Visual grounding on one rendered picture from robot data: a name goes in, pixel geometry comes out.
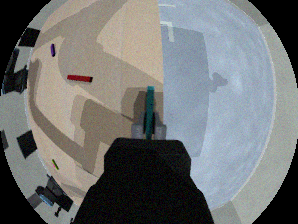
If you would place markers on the turquoise rod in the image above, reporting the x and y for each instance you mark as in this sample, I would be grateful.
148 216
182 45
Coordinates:
149 112

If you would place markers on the purple rod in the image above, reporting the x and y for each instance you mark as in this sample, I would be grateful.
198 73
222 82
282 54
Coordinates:
53 50

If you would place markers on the dark red rod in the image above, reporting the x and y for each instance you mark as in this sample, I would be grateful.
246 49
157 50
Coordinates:
81 78

